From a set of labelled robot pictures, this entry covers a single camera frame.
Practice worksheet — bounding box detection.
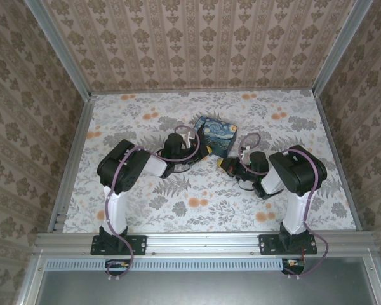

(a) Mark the starry night painted box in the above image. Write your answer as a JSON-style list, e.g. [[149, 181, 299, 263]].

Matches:
[[192, 115, 239, 158]]

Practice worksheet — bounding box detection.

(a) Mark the floral table cover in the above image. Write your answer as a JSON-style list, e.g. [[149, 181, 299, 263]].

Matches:
[[65, 90, 357, 233]]

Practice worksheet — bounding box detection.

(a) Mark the small circuit board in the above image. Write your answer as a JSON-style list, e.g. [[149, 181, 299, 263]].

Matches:
[[281, 257, 305, 275], [105, 259, 135, 276]]

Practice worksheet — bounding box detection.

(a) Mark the grey metal panel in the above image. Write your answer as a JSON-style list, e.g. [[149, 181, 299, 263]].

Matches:
[[34, 256, 379, 305]]

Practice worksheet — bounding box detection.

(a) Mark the thin black right gripper cable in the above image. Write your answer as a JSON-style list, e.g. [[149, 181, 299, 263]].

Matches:
[[236, 177, 255, 192]]

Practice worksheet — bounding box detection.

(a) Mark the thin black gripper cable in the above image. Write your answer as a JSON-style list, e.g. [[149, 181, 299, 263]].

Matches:
[[171, 161, 195, 174], [236, 177, 255, 192]]

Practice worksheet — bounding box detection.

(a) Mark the thin black left gripper cable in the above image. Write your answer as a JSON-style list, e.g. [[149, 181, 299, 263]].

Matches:
[[171, 161, 195, 174]]

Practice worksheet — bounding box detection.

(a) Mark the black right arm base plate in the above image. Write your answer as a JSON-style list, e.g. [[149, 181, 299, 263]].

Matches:
[[258, 234, 318, 256]]

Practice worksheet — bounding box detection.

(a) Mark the aluminium table edge rail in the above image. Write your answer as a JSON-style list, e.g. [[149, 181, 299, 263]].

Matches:
[[34, 231, 377, 257]]

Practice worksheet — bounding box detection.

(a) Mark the aluminium side rail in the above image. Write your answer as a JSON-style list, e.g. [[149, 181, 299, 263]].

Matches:
[[314, 91, 363, 231], [47, 95, 97, 234]]

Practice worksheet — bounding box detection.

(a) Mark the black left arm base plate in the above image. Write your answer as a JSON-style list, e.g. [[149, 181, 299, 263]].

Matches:
[[90, 234, 147, 256]]

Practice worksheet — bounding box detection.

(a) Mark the grey slotted cable duct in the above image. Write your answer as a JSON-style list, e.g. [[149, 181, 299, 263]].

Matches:
[[46, 257, 285, 271]]

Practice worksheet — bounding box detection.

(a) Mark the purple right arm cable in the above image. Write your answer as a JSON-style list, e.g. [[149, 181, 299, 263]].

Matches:
[[239, 132, 330, 280]]

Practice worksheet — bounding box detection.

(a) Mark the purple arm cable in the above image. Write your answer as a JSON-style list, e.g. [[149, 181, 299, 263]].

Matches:
[[239, 132, 330, 280], [105, 125, 201, 282]]

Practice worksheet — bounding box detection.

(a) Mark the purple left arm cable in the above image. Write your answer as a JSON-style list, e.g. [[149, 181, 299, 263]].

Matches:
[[105, 125, 201, 282]]

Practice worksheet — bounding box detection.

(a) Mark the aluminium corner post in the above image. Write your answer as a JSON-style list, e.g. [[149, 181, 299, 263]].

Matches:
[[23, 0, 93, 98], [311, 0, 374, 97]]

